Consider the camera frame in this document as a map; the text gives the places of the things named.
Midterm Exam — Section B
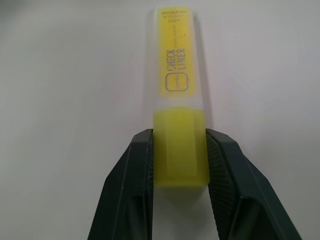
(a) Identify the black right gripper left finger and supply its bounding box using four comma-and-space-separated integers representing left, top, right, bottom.
86, 128, 157, 240

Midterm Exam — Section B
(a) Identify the yellow highlighter pen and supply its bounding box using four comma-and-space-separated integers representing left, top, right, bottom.
144, 5, 210, 188

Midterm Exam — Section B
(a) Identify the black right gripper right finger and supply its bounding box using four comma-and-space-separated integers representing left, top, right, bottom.
204, 127, 295, 240

